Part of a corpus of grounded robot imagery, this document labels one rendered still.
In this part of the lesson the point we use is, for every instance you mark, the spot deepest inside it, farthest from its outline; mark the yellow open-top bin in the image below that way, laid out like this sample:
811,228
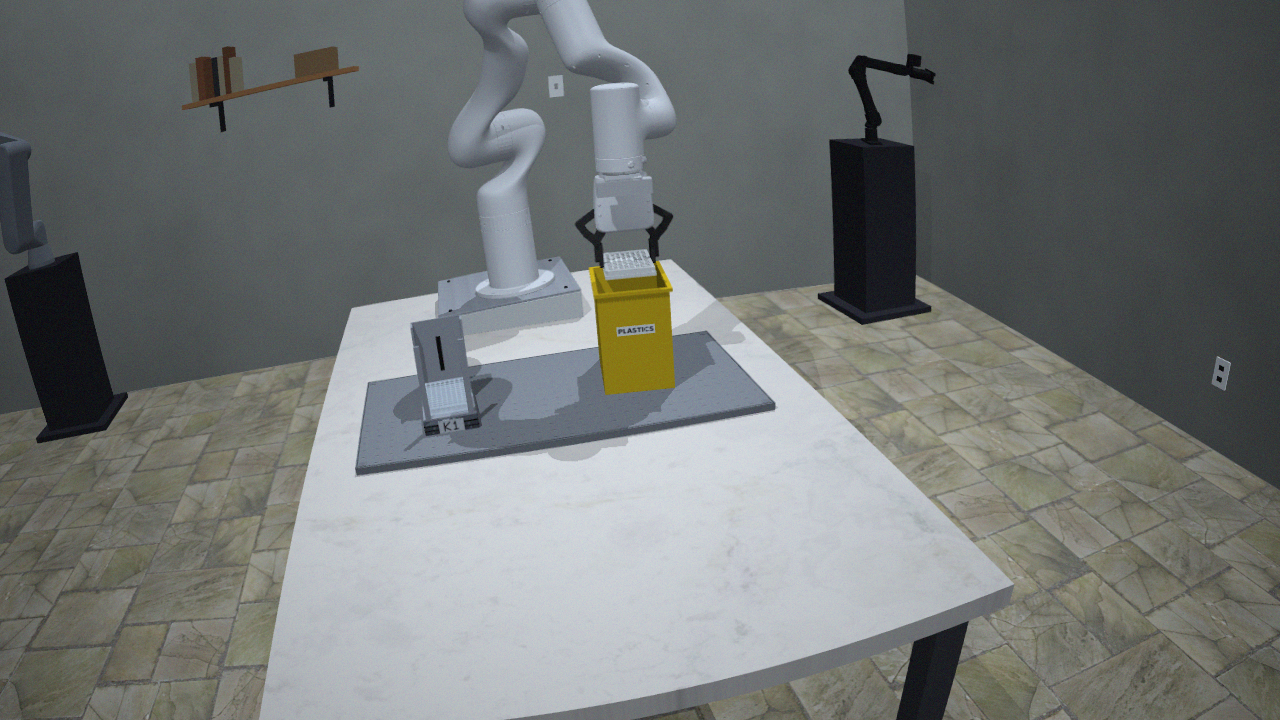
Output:
634,332

